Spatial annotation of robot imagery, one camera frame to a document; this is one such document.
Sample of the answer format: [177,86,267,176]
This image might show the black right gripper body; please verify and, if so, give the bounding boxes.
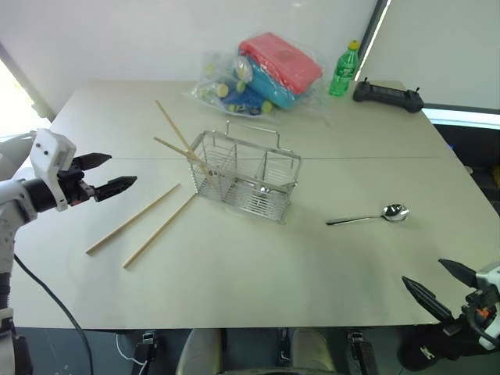
[442,287,494,339]

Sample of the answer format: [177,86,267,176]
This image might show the stainless steel spoon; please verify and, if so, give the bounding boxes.
[325,202,412,227]

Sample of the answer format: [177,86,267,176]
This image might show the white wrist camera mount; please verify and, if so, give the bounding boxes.
[30,128,77,213]
[473,262,500,351]

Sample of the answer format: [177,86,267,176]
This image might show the black window frame strip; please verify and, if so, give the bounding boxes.
[352,0,392,82]

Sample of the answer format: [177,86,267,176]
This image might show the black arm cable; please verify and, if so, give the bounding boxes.
[463,306,500,341]
[12,252,95,375]

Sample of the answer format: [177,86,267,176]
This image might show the red plastic box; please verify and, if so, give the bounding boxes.
[238,33,324,96]

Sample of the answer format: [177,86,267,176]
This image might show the green plastic bottle yellow cap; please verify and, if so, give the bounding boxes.
[328,39,360,97]

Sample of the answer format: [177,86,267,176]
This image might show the black rounded object white mark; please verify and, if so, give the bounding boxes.
[396,323,488,370]

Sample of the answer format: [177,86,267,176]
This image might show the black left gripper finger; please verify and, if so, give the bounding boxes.
[79,152,113,171]
[94,175,139,203]

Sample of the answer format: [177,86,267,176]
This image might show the black handheld remote controller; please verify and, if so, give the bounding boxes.
[352,77,425,114]

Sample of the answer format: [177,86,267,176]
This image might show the beige rounded shape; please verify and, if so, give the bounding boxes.
[291,327,338,374]
[175,329,227,375]

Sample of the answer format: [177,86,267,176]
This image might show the metal wire cutlery basket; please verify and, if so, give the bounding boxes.
[187,120,303,226]

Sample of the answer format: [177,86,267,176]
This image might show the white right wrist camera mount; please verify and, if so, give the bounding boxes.
[473,262,500,351]

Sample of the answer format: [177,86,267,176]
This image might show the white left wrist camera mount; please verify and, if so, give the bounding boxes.
[30,128,77,213]

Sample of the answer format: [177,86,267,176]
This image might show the wooden chopstick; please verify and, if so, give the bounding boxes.
[153,136,209,166]
[122,193,198,270]
[155,99,215,177]
[85,183,182,256]

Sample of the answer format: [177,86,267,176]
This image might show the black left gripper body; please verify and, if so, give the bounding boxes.
[57,157,98,207]

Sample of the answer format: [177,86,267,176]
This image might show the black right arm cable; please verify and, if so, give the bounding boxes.
[463,306,500,341]

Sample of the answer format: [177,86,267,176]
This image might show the black table leg bracket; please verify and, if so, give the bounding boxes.
[276,327,294,366]
[346,330,379,375]
[134,330,159,365]

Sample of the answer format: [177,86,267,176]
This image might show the thin white cable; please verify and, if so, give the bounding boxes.
[115,333,148,367]

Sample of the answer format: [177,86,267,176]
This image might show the clear plastic bag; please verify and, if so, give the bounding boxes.
[181,32,334,128]

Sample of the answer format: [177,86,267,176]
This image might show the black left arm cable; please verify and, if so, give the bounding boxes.
[12,252,95,375]

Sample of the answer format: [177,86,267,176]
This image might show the blue plastic box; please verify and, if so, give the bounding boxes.
[233,57,304,111]

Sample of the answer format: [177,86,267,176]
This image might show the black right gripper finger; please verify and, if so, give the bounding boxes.
[437,258,478,290]
[402,275,455,324]

